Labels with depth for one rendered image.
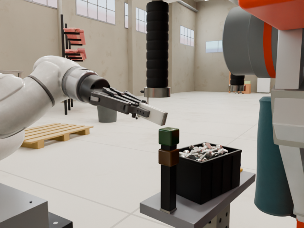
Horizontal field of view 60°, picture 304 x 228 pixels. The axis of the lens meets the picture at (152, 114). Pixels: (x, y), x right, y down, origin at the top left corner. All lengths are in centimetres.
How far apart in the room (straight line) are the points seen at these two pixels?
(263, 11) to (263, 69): 32
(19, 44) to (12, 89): 856
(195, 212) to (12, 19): 889
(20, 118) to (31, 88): 8
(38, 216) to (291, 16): 85
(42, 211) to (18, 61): 840
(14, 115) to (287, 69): 59
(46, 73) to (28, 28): 880
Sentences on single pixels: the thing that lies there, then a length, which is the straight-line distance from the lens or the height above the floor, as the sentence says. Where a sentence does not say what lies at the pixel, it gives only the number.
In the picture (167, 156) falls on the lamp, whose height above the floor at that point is 60.
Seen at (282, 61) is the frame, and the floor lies 79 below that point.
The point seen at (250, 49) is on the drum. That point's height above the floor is 83.
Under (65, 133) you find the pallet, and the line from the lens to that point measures 357.
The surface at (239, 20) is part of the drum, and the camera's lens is 49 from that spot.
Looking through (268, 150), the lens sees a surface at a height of 63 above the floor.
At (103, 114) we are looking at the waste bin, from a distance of 492.
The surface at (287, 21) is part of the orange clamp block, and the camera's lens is 21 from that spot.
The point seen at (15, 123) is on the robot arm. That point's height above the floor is 67.
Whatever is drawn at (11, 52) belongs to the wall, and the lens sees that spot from 910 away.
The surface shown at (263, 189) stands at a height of 53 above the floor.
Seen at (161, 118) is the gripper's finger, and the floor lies 70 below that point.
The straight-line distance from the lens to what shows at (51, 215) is 106.
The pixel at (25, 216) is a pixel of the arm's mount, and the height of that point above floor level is 38.
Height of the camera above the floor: 77
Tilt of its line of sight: 7 degrees down
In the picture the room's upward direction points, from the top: straight up
